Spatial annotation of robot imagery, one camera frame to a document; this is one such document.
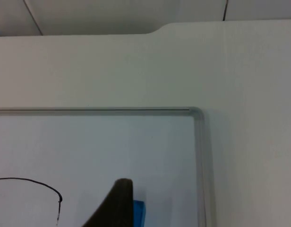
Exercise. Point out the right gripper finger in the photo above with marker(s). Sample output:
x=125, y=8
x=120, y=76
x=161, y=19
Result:
x=114, y=208

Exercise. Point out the blue cube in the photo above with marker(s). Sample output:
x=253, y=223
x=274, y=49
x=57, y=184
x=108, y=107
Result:
x=139, y=212

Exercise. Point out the grey-framed whiteboard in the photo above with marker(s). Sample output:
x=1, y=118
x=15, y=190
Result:
x=112, y=153

